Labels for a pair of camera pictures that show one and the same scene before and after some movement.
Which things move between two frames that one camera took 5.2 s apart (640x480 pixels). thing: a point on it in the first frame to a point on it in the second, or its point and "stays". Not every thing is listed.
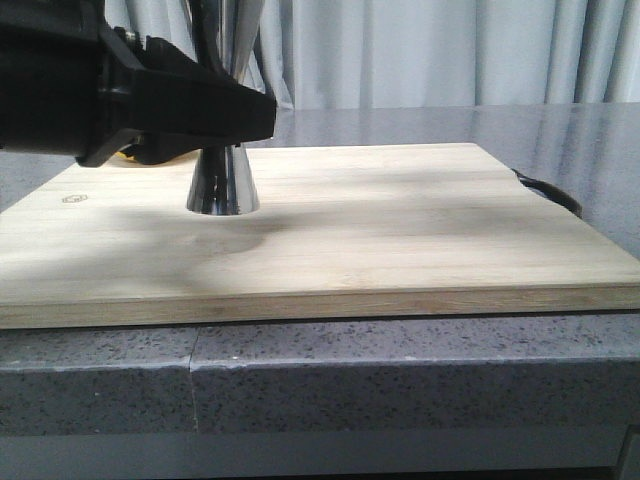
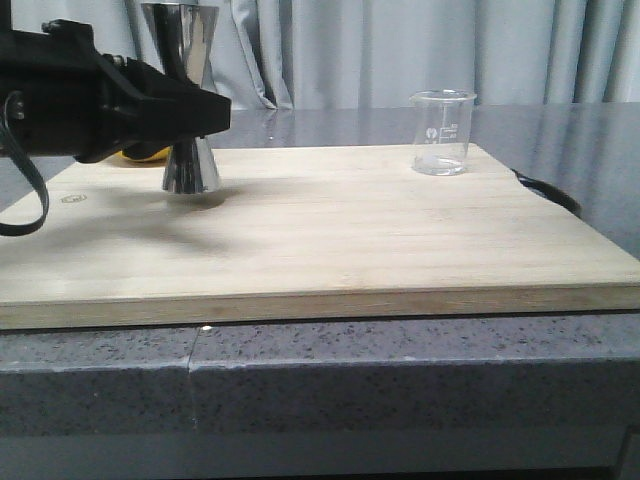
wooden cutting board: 341,231 stays
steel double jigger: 229,38 to 184,34
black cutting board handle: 549,193 stays
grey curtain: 394,53 stays
